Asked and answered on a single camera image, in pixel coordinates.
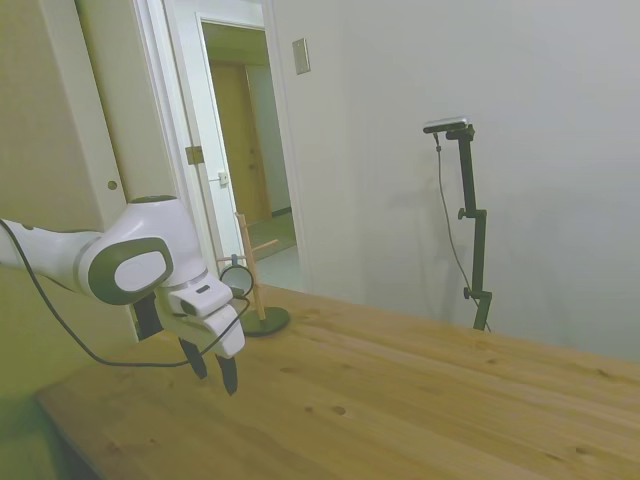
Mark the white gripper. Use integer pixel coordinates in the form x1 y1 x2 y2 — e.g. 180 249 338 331
160 301 247 398

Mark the blue enamel mug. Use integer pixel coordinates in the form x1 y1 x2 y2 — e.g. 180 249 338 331
218 254 253 300

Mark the wooden mug tree black base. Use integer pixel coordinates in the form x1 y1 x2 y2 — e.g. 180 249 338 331
217 210 292 338

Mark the wooden hallway door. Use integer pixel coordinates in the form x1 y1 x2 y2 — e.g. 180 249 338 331
209 61 274 227

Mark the white open door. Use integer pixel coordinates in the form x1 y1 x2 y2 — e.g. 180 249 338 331
164 0 242 281

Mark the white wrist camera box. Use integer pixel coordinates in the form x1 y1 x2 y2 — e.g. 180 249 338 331
168 280 236 318

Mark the black camera stand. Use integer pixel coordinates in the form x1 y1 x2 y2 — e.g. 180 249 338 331
444 124 494 332

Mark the metal wall switch plate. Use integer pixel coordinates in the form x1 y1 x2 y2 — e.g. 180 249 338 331
291 37 312 76

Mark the grey exterior camera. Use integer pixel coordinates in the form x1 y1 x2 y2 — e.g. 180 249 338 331
422 116 472 135

